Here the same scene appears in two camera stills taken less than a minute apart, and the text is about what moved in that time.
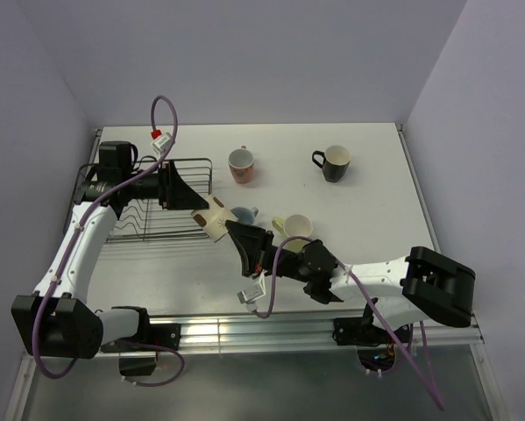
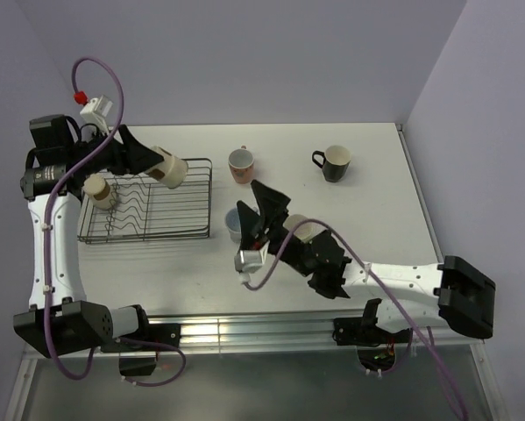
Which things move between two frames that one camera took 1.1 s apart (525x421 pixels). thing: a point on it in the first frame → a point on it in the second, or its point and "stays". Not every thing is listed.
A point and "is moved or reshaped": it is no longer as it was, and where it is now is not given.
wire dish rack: x=145 y=220 stays
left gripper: x=173 y=193 → x=131 y=157
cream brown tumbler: x=213 y=220 is moved or reshaped
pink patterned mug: x=241 y=161 stays
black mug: x=336 y=162 stays
